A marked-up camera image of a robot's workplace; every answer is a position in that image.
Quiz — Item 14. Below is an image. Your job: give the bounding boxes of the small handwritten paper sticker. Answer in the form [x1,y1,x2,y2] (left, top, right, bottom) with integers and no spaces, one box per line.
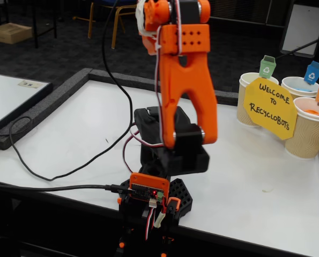
[17,80,43,89]

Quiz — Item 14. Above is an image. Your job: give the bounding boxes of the paper cup with orange label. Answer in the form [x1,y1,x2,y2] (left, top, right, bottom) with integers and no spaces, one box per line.
[284,96,319,159]

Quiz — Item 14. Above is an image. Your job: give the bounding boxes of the black foam border strip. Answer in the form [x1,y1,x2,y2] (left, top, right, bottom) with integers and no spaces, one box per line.
[88,68,160,91]
[214,89,240,107]
[0,68,93,150]

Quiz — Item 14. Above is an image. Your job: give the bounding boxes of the green recycling bin label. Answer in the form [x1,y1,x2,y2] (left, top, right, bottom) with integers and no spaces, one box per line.
[258,55,278,80]

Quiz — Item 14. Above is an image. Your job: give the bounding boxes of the black robot base clamp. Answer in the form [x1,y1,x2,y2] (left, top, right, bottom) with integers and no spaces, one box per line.
[116,177,194,257]

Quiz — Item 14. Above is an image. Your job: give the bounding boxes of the black metal table legs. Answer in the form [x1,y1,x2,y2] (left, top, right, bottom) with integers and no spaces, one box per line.
[0,0,58,49]

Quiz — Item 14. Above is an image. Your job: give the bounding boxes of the orange-cased controller board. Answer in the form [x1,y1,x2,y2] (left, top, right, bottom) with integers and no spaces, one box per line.
[129,172,170,202]

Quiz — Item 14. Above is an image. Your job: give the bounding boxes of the yellow handwritten welcome sign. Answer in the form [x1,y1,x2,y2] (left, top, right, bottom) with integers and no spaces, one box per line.
[242,77,298,140]

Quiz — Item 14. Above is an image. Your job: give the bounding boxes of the brown cardboard box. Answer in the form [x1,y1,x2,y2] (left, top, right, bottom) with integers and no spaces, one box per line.
[0,22,33,45]

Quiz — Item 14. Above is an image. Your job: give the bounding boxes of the thin black camera cable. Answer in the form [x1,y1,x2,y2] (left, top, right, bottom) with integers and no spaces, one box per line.
[0,0,135,182]

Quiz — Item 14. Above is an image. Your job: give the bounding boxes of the gold-framed chair blue seat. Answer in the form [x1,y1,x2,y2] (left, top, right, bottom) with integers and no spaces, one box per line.
[72,0,138,50]

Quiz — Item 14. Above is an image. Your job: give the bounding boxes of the red white black servo cable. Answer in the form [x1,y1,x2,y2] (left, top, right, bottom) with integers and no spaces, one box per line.
[122,0,184,176]

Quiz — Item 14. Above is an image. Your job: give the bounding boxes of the white board with black frame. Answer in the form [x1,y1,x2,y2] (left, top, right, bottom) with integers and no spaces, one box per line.
[0,72,54,132]

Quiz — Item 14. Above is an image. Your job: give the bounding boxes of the servo cable loop with connector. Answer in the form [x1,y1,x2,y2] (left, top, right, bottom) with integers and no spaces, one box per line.
[144,199,167,240]

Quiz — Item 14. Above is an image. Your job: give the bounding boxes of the black slanted stand bar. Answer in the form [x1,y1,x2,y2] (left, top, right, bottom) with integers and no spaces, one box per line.
[276,37,319,60]

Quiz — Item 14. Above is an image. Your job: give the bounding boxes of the standing white panel black frame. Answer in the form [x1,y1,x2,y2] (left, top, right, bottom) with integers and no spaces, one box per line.
[279,0,319,58]

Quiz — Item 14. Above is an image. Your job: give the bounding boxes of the paper cup with green label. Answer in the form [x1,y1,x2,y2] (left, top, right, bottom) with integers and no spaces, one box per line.
[236,71,279,128]

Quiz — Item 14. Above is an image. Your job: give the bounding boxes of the black controller USB cable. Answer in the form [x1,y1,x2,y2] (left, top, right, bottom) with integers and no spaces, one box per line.
[0,178,130,194]

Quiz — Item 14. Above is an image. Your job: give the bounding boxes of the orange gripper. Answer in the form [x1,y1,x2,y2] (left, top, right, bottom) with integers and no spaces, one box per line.
[136,0,161,56]

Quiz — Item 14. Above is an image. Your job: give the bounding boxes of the paper cup with blue label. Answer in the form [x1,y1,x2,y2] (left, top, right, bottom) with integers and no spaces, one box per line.
[281,76,319,99]

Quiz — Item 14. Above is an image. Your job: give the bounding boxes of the blue recycling bin label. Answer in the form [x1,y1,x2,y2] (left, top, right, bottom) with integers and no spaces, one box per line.
[303,60,319,86]

